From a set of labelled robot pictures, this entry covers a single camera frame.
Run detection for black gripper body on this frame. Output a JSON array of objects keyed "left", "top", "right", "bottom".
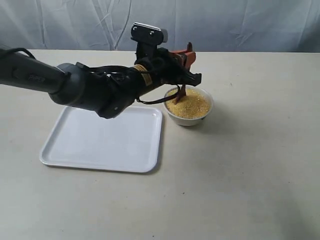
[{"left": 133, "top": 42, "right": 185, "bottom": 87}]

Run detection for yellow grains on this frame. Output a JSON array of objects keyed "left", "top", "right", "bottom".
[{"left": 165, "top": 88, "right": 211, "bottom": 119}]

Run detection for white plastic tray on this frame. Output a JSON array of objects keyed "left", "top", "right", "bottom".
[{"left": 39, "top": 106, "right": 163, "bottom": 174}]

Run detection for black cable bundle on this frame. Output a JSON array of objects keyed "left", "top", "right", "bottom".
[{"left": 84, "top": 62, "right": 183, "bottom": 105}]

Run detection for white backdrop cloth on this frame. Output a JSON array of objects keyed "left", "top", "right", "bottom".
[{"left": 0, "top": 0, "right": 320, "bottom": 53}]

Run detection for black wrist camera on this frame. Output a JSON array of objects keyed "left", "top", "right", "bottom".
[{"left": 130, "top": 22, "right": 168, "bottom": 46}]

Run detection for white bowl with blue pattern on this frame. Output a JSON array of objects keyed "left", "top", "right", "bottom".
[{"left": 164, "top": 86, "right": 214, "bottom": 127}]

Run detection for brown wooden spoon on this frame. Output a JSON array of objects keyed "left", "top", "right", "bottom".
[{"left": 174, "top": 42, "right": 193, "bottom": 105}]

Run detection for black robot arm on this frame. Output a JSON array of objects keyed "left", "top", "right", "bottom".
[{"left": 0, "top": 43, "right": 202, "bottom": 119}]

